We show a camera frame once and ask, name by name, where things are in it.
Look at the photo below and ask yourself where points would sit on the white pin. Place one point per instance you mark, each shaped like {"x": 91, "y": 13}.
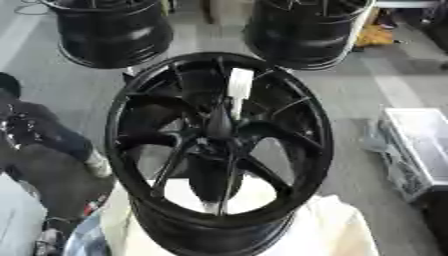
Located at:
{"x": 240, "y": 82}

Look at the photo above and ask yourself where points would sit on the black wheel rim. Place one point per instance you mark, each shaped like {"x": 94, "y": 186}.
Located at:
{"x": 303, "y": 36}
{"x": 111, "y": 36}

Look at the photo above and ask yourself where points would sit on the yellow bag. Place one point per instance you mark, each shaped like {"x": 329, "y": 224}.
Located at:
{"x": 376, "y": 35}

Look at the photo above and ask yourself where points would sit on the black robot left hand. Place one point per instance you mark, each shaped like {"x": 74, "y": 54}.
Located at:
{"x": 58, "y": 180}

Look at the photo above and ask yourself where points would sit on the black spoked wheel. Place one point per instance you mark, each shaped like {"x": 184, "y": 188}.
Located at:
{"x": 291, "y": 110}

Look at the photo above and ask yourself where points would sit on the brown cardboard box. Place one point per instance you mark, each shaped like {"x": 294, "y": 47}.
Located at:
{"x": 224, "y": 10}

